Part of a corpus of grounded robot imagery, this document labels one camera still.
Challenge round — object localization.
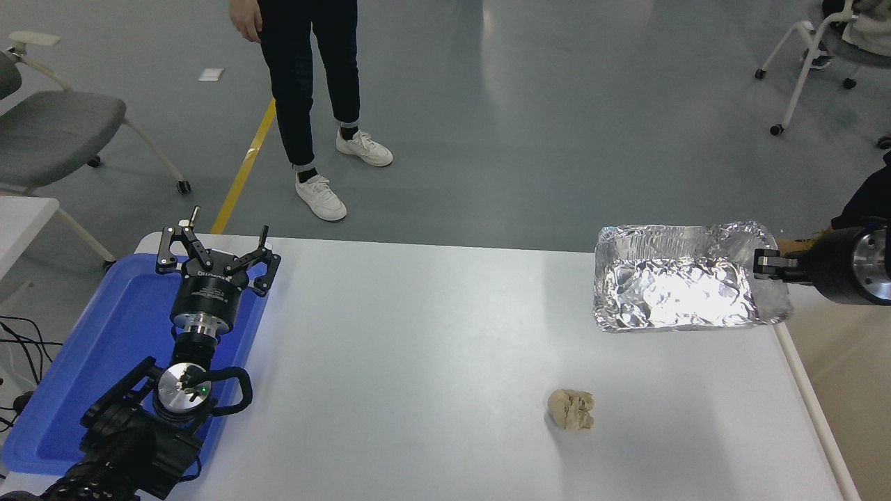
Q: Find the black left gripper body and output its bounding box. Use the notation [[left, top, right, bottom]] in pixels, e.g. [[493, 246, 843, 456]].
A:
[[170, 250, 253, 328]]

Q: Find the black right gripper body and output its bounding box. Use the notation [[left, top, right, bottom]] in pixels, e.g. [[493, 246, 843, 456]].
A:
[[794, 226, 868, 305]]

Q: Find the silver foil tray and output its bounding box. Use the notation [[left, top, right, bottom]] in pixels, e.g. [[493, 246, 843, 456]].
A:
[[593, 221, 793, 333]]

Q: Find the person's right hand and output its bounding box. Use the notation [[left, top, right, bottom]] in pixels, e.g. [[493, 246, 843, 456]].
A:
[[229, 0, 264, 44]]

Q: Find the person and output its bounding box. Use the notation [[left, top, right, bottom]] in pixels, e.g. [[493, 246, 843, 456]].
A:
[[807, 0, 891, 70], [229, 0, 394, 223], [776, 150, 891, 255]]

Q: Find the blue plastic tray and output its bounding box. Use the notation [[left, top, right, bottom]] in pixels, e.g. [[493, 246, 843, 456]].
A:
[[0, 254, 272, 476]]

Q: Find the large pale bin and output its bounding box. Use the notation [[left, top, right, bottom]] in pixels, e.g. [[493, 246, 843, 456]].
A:
[[771, 285, 891, 501]]

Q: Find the grey office chair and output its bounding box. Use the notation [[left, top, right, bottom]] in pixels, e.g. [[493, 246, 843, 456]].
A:
[[0, 31, 192, 273]]

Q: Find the crumpled tan paper ball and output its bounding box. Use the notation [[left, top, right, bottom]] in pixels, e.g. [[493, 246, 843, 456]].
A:
[[546, 388, 594, 432]]

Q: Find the black cable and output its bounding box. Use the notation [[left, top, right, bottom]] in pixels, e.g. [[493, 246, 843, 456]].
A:
[[0, 391, 33, 429], [0, 317, 54, 388]]

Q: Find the white frame chair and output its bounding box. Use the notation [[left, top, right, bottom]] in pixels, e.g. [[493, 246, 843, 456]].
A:
[[755, 0, 891, 136]]

